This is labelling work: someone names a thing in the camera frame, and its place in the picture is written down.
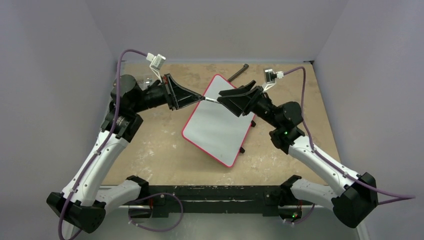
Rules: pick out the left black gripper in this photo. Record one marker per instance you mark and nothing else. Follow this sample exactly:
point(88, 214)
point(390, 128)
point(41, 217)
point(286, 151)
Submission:
point(180, 97)

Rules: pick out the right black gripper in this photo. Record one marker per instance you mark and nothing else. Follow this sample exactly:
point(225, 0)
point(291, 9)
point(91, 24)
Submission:
point(249, 101)

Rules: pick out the white whiteboard marker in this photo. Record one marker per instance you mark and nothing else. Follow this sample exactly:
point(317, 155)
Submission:
point(210, 100)

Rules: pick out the red framed whiteboard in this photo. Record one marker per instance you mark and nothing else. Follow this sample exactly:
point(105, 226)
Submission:
point(218, 132)

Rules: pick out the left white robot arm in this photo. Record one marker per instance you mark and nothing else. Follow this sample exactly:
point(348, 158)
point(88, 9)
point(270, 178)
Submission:
point(80, 203)

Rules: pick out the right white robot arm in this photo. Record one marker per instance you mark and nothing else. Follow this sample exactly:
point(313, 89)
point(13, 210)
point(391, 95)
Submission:
point(347, 193)

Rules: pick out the clear plastic screw box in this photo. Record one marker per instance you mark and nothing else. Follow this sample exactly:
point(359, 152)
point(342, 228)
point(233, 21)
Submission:
point(145, 82)

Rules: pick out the black whiteboard stand bracket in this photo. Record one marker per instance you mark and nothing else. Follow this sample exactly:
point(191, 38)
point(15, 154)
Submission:
point(238, 73)

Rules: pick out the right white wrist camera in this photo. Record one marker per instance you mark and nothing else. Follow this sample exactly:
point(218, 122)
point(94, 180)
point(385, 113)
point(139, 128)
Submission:
point(270, 77)

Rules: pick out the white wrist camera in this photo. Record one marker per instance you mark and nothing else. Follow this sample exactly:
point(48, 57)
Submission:
point(270, 77)
point(156, 62)

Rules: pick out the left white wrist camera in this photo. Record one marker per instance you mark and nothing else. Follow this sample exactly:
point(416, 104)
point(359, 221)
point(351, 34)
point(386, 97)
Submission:
point(156, 62)

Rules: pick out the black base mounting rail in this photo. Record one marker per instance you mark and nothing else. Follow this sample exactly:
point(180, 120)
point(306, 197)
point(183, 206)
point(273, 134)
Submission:
point(267, 200)

